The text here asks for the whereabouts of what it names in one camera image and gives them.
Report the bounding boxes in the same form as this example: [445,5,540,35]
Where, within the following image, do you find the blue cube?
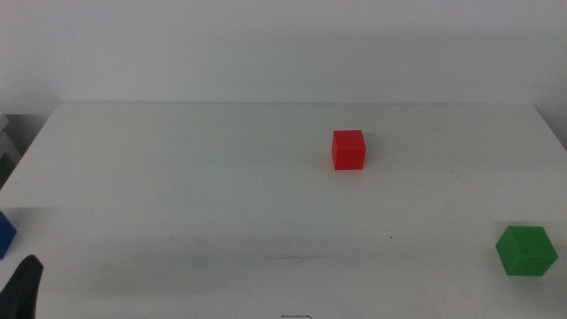
[0,210,18,261]

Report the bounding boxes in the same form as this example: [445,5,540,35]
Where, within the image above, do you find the red cube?
[330,129,368,171]

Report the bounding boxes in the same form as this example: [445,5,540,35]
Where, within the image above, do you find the green cube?
[494,225,559,277]

